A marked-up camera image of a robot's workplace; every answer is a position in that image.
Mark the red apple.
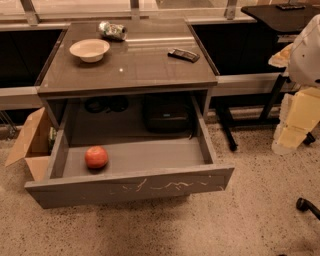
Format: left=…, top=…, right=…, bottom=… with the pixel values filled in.
left=85, top=146, right=108, bottom=169

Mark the dark device on table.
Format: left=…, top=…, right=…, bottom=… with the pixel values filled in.
left=276, top=3, right=306, bottom=11

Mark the black snack bar wrapper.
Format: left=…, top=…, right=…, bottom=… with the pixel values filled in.
left=167, top=48, right=200, bottom=63

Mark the black coiled cable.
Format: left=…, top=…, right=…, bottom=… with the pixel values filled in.
left=83, top=95, right=130, bottom=114

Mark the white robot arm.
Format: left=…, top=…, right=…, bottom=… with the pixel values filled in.
left=269, top=15, right=320, bottom=155

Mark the grey cabinet counter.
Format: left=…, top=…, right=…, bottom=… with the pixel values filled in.
left=38, top=19, right=217, bottom=127

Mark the white bowl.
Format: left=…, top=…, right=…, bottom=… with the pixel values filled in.
left=69, top=39, right=110, bottom=63

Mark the black chair caster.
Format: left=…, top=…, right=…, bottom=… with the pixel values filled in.
left=296, top=198, right=320, bottom=220

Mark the black bag under counter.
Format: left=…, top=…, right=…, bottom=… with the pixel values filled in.
left=142, top=93, right=195, bottom=133

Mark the cardboard box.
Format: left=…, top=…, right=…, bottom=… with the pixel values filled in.
left=5, top=107, right=52, bottom=181

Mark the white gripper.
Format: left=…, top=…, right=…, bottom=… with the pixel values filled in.
left=268, top=44, right=320, bottom=155

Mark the grey open drawer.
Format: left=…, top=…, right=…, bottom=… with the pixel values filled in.
left=24, top=95, right=235, bottom=210

